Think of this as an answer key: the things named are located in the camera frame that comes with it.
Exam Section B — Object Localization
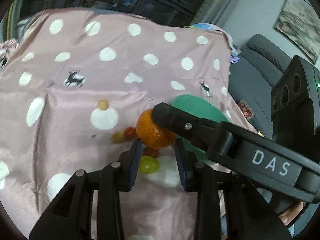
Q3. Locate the pile of clothes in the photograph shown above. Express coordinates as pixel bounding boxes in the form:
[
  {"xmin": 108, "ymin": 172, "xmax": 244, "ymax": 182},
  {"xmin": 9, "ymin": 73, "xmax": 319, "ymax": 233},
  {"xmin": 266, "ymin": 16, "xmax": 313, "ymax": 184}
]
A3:
[{"xmin": 0, "ymin": 39, "xmax": 19, "ymax": 68}]

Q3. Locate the framed wall picture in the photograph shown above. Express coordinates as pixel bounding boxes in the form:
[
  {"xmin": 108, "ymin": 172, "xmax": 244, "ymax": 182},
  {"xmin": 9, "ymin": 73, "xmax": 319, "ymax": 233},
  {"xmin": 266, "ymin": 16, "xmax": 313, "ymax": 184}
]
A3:
[{"xmin": 274, "ymin": 0, "xmax": 320, "ymax": 64}]

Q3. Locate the dark red tomato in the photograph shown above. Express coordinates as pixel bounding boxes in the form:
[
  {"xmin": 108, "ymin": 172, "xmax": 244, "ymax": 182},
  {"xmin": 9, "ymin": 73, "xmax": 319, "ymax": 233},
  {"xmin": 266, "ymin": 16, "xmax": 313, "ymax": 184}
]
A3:
[{"xmin": 142, "ymin": 147, "xmax": 160, "ymax": 158}]

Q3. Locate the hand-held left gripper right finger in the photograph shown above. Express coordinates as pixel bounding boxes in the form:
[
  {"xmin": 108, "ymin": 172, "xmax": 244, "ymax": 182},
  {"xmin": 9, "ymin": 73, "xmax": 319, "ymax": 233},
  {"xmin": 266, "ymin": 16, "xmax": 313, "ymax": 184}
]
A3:
[{"xmin": 174, "ymin": 139, "xmax": 292, "ymax": 240}]

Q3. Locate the small red cherry tomato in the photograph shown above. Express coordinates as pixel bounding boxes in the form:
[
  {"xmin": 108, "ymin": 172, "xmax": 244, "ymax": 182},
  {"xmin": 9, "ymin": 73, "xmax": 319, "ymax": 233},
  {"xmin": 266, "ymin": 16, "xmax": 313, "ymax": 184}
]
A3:
[{"xmin": 124, "ymin": 127, "xmax": 137, "ymax": 139}]

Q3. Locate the colourful cloth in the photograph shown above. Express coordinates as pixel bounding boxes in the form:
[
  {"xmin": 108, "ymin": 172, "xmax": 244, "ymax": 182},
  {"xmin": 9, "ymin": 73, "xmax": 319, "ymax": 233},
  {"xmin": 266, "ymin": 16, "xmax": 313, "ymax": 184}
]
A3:
[{"xmin": 184, "ymin": 23, "xmax": 225, "ymax": 32}]

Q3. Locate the purple cloth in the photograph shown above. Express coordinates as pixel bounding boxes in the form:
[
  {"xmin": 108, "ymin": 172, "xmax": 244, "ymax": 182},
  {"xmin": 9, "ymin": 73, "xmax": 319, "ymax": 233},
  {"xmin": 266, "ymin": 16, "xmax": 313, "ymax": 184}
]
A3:
[{"xmin": 229, "ymin": 44, "xmax": 242, "ymax": 64}]

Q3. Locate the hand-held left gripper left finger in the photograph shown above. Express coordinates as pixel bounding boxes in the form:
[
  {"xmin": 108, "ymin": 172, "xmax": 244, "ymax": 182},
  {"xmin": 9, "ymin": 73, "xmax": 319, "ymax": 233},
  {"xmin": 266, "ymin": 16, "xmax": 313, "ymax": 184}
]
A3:
[{"xmin": 29, "ymin": 138, "xmax": 142, "ymax": 240}]

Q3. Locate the orange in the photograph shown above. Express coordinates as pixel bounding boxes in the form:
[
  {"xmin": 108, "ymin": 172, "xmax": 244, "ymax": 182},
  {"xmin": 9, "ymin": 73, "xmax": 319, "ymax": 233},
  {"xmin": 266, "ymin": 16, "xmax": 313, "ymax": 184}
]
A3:
[{"xmin": 136, "ymin": 108, "xmax": 177, "ymax": 149}]

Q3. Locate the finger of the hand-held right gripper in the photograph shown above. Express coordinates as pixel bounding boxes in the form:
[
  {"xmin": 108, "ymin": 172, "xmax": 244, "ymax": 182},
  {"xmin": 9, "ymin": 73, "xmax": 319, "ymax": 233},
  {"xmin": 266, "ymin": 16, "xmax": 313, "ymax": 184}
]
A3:
[{"xmin": 151, "ymin": 102, "xmax": 234, "ymax": 159}]

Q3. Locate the green mango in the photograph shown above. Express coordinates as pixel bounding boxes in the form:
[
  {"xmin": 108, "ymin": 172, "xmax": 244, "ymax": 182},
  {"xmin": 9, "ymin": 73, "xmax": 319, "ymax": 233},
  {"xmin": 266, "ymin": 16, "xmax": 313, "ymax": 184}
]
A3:
[{"xmin": 139, "ymin": 156, "xmax": 160, "ymax": 175}]

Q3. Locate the grey patterned curtain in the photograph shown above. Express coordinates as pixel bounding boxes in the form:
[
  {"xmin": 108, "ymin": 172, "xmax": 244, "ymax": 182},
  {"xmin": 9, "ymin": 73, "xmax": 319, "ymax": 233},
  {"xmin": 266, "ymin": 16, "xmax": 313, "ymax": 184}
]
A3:
[{"xmin": 192, "ymin": 0, "xmax": 235, "ymax": 27}]

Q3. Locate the green plastic bowl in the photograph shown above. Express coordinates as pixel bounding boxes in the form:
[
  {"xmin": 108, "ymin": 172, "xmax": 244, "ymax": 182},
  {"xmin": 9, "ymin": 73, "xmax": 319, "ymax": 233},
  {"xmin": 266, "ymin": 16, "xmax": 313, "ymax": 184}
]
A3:
[{"xmin": 171, "ymin": 94, "xmax": 233, "ymax": 172}]

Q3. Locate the pink polka dot tablecloth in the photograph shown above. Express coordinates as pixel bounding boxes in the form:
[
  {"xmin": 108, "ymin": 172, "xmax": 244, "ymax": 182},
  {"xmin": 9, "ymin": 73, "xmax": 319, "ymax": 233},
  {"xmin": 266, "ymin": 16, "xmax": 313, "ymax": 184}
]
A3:
[{"xmin": 0, "ymin": 9, "xmax": 259, "ymax": 240}]

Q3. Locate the person's right hand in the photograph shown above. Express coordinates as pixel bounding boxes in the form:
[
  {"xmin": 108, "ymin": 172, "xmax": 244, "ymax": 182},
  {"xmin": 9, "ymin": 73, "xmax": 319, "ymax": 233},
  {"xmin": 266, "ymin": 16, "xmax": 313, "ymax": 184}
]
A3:
[{"xmin": 277, "ymin": 201, "xmax": 304, "ymax": 227}]

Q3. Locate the grey sofa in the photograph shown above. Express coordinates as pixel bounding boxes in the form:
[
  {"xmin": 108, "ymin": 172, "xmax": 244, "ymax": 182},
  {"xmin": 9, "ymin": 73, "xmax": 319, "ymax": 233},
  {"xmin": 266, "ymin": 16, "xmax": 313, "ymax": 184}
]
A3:
[{"xmin": 229, "ymin": 34, "xmax": 298, "ymax": 140}]

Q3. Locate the red patterned packet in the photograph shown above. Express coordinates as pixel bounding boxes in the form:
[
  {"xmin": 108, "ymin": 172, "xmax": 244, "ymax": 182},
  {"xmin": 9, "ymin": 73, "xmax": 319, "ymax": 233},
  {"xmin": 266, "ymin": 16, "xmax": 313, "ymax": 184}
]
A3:
[{"xmin": 237, "ymin": 100, "xmax": 254, "ymax": 118}]

